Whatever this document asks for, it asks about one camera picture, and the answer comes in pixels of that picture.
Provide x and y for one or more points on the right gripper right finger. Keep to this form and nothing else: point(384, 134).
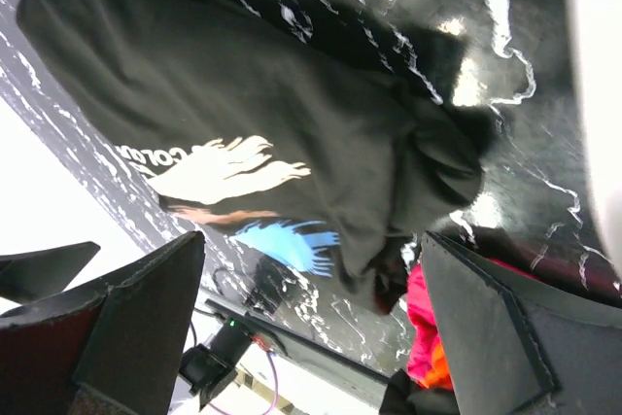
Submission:
point(515, 345)

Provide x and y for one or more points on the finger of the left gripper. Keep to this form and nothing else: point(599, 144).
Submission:
point(31, 276)

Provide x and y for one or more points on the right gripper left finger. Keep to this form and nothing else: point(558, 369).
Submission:
point(112, 345)

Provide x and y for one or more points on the orange t shirt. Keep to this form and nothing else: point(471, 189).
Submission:
point(437, 376)

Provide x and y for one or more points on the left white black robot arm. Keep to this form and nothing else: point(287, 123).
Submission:
point(207, 369)

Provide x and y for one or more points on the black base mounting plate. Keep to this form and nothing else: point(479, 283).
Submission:
point(355, 379)

